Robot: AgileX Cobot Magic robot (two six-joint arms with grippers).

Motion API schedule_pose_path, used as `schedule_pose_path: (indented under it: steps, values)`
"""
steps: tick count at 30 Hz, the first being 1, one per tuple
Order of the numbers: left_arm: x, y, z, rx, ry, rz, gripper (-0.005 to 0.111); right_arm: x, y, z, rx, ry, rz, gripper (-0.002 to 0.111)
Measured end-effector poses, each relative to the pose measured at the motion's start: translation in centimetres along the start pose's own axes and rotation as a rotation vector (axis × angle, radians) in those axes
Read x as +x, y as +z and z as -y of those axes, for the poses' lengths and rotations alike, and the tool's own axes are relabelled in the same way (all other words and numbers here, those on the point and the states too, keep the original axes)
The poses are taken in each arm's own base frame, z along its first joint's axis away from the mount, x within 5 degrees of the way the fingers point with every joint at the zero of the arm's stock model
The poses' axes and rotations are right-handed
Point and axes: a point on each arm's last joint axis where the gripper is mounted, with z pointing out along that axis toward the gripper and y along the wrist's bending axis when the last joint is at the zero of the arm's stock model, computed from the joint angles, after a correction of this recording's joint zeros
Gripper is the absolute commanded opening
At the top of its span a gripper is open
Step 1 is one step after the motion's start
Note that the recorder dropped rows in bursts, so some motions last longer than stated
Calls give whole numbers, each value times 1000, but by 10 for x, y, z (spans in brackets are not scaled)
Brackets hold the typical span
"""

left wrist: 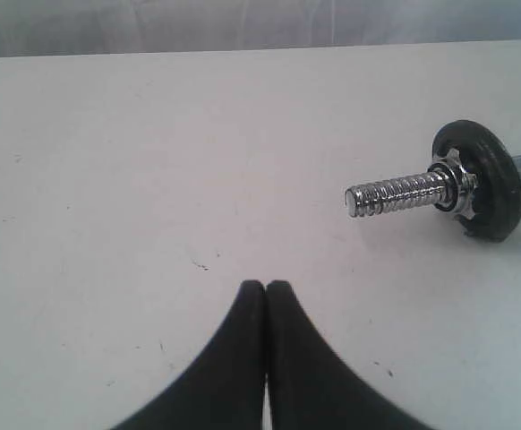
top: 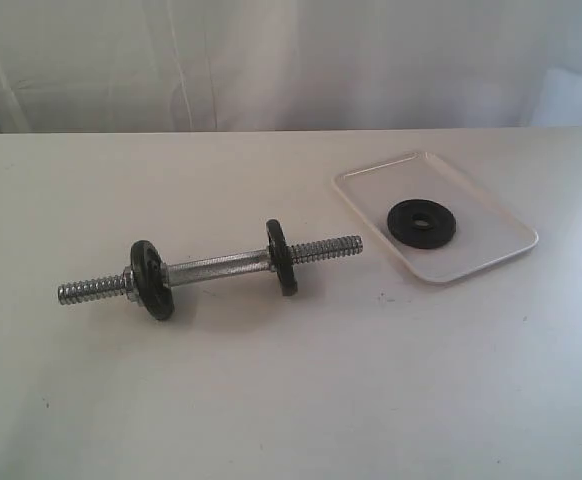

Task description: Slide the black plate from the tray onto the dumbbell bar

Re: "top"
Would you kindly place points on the black weight plate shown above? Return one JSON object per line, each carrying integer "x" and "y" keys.
{"x": 421, "y": 224}
{"x": 146, "y": 266}
{"x": 280, "y": 258}

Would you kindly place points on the chrome threaded dumbbell bar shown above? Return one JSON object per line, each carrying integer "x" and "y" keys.
{"x": 197, "y": 271}

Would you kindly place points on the white plastic tray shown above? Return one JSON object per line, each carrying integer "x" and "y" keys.
{"x": 487, "y": 234}

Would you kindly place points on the white curtain backdrop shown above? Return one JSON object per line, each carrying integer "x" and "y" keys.
{"x": 141, "y": 66}

